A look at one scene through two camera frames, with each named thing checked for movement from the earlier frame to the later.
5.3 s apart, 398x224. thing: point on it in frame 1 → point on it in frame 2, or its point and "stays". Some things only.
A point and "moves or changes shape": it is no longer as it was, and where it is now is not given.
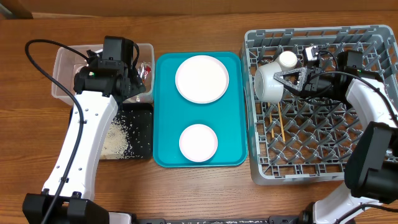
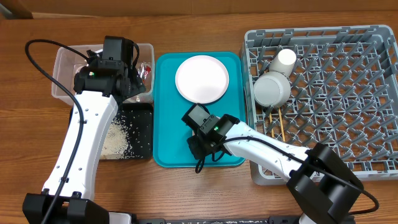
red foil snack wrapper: [143, 70] stays
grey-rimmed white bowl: [268, 88] moves or changes shape
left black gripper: [137, 86] stays
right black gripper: [303, 71] → [196, 153]
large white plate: [202, 79] stays
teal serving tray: [173, 114] stays
